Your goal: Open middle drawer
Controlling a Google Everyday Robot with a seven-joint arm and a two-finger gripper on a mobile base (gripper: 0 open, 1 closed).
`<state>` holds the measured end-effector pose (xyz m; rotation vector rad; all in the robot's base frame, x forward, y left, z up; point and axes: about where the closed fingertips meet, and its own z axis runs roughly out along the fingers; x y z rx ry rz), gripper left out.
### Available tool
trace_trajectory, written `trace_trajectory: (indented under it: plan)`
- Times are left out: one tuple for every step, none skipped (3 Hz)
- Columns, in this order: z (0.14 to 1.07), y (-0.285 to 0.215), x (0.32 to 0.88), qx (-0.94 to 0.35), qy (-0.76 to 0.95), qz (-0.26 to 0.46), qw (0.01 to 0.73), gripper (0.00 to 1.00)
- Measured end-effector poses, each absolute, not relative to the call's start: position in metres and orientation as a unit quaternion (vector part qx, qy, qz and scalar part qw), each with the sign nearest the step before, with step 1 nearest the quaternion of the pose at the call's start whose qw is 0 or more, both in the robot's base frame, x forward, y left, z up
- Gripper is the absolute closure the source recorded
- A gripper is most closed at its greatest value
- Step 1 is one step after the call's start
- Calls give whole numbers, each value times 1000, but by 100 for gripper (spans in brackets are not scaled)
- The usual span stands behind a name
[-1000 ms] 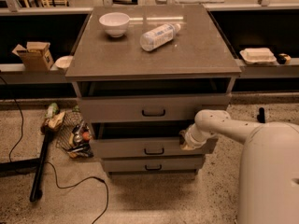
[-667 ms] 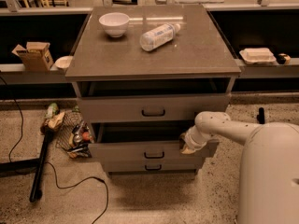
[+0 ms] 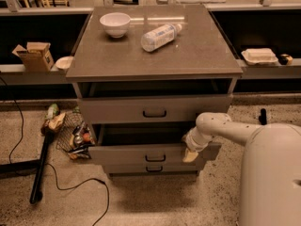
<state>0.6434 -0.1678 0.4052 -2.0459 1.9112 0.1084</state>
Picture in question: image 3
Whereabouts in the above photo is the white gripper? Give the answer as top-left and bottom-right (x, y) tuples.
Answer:
(182, 127), (212, 163)

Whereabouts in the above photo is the grey drawer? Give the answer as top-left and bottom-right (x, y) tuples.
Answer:
(77, 95), (232, 124)
(87, 122), (222, 167)
(103, 163), (204, 174)

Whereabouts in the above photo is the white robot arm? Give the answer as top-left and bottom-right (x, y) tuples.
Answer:
(183, 113), (301, 226)

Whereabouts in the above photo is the grey top drawer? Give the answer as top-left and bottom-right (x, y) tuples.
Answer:
(77, 95), (232, 124)

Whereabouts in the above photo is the grey drawer cabinet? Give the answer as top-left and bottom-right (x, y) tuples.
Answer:
(67, 5), (242, 166)

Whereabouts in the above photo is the grey bottom drawer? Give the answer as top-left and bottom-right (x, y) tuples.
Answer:
(103, 163), (204, 174)

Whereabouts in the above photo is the black table leg right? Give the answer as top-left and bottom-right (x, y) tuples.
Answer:
(259, 108), (267, 125)

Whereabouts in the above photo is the black table leg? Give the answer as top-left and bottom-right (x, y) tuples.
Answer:
(259, 108), (267, 125)
(0, 132), (55, 204)

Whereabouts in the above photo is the white foam food container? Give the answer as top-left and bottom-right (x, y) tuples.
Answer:
(241, 48), (278, 65)

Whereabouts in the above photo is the clear plastic bottle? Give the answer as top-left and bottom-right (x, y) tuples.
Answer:
(141, 24), (182, 52)

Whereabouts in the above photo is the small dark round object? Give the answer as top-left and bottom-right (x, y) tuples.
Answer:
(278, 54), (293, 65)

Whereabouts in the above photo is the tan crumpled bag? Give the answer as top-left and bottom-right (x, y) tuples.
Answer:
(40, 113), (66, 135)

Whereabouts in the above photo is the green chip bag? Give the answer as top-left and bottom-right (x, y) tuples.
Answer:
(45, 104), (60, 120)

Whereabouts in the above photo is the white bowl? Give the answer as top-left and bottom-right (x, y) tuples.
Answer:
(100, 12), (131, 38)

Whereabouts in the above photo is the brown cardboard box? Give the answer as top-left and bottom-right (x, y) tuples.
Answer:
(12, 42), (55, 72)

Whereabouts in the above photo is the black table leg left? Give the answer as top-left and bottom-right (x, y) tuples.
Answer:
(0, 132), (55, 204)

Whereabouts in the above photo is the wire basket with utensils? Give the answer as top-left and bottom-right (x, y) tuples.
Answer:
(56, 110), (95, 160)

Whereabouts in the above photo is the black power cable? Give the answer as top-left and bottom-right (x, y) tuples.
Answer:
(0, 75), (111, 226)

